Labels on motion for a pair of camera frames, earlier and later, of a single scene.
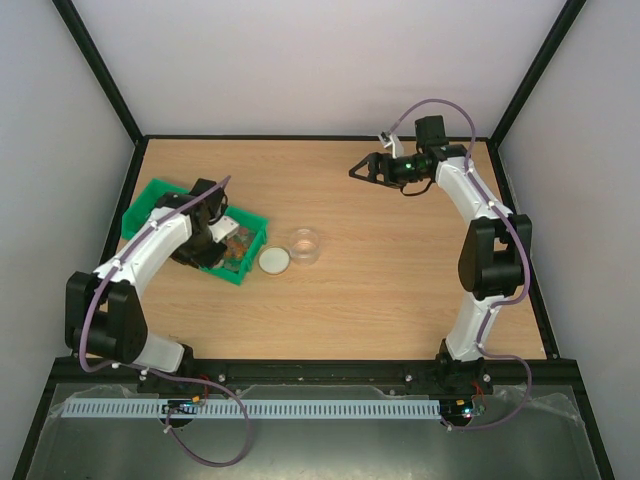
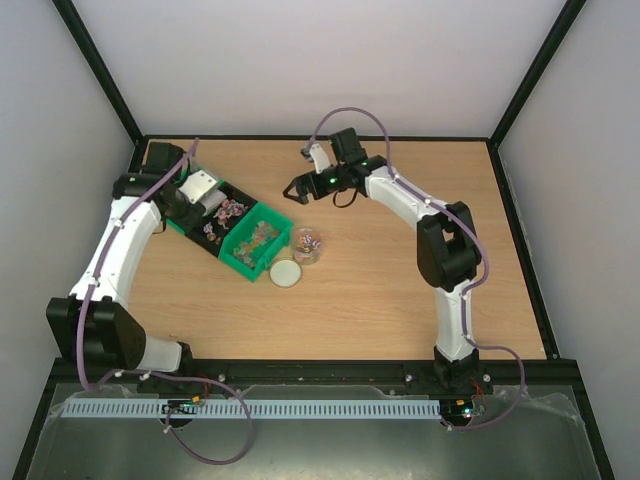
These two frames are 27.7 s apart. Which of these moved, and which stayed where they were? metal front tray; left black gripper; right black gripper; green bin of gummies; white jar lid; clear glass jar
Moved: right black gripper; left black gripper; white jar lid; green bin of gummies
Stayed: clear glass jar; metal front tray
